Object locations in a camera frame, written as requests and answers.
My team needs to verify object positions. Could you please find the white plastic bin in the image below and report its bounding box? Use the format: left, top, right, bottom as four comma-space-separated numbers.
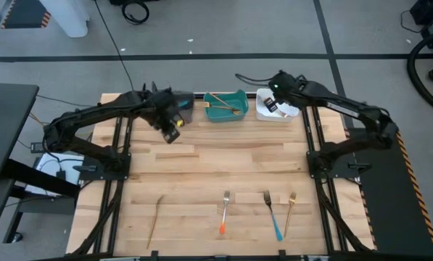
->
255, 88, 300, 123

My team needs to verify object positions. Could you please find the grey plastic bin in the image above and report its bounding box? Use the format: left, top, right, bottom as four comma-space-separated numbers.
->
150, 81, 196, 125

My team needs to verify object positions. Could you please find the teal plastic bin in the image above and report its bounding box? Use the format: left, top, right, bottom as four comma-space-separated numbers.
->
202, 89, 250, 123

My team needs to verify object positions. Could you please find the gold knife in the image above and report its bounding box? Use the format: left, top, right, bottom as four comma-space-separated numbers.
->
146, 194, 165, 250

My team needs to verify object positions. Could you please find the white paper sheet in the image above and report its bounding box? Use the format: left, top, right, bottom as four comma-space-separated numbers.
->
25, 152, 86, 197

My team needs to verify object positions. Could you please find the white column base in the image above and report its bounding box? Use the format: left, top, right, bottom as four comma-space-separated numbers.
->
38, 0, 91, 39

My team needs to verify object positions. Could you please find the large hazard-striped black mat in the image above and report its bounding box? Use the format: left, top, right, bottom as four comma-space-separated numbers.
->
346, 126, 433, 257

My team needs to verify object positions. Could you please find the black desk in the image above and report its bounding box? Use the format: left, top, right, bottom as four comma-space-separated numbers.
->
0, 82, 40, 184

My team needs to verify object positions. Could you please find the small hazard-striped black mat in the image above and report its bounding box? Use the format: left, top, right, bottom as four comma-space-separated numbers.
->
0, 0, 53, 30

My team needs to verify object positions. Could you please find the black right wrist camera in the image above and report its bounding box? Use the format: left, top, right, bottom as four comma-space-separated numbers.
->
263, 96, 280, 115

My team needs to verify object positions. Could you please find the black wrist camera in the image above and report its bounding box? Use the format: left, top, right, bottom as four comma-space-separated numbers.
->
263, 96, 280, 115
162, 127, 182, 145

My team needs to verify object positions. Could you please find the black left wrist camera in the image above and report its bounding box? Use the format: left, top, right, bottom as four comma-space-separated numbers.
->
162, 127, 182, 145

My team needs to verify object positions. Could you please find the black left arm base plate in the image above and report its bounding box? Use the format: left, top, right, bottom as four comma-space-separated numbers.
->
73, 152, 133, 181

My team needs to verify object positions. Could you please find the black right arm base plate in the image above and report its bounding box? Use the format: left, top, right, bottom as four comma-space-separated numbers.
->
305, 150, 373, 180

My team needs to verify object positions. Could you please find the black floor cable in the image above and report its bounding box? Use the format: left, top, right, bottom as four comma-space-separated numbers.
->
92, 0, 136, 94

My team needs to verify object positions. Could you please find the thick black hose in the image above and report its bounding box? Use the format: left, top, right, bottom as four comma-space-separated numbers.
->
405, 28, 433, 117

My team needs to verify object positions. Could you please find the black desk leg frame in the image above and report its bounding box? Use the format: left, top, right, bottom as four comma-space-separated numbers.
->
0, 159, 82, 254

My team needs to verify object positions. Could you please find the black aluminium table frame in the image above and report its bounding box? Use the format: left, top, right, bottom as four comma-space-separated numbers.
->
30, 91, 433, 261

